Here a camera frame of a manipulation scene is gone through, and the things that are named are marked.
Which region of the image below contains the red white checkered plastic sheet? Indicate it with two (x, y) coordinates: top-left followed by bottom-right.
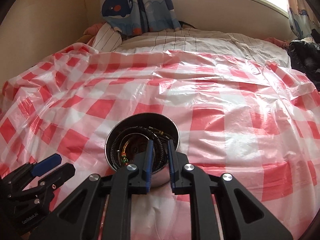
(1, 43), (319, 239)

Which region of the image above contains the round silver metal tin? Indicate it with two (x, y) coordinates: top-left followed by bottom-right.
(105, 113), (180, 188)

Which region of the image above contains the pink pillow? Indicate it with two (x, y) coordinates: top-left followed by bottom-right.
(77, 23), (104, 46)

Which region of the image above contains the black jacket pile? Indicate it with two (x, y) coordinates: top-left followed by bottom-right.
(287, 29), (320, 91)

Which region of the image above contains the tree pattern curtain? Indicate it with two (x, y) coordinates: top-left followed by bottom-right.
(287, 0), (319, 40)

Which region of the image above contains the blue whale curtain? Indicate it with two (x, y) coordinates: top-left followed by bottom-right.
(100, 0), (181, 36)

